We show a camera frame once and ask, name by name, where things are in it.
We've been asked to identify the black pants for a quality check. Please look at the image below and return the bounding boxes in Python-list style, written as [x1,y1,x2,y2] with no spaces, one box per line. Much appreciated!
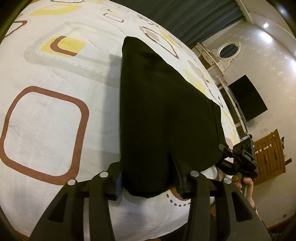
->
[119,37,226,198]

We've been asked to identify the person's right hand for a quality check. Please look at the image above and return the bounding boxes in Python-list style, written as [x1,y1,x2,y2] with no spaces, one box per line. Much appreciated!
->
[232,175,255,208]

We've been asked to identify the wooden door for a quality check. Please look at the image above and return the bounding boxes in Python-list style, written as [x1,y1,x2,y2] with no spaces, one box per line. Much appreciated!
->
[253,129,286,185]

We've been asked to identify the white tv stand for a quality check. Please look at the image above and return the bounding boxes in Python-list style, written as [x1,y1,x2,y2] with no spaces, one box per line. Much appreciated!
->
[216,76,252,140]

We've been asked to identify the black flat television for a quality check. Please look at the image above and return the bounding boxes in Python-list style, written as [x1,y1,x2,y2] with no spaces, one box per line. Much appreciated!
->
[228,75,268,121]

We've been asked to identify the white dressing table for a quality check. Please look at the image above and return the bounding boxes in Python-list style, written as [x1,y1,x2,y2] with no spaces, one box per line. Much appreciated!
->
[192,43,226,78]

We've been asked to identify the oval vanity mirror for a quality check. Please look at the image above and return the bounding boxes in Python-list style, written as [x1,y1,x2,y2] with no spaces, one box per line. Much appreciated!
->
[212,42,241,68]

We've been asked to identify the patterned white bed sheet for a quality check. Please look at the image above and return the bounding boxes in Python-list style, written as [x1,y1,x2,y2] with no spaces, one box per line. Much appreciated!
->
[1,1,239,240]

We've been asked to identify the dark teal curtain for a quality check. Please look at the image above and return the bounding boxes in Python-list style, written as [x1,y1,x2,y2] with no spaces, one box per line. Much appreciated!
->
[115,0,244,48]

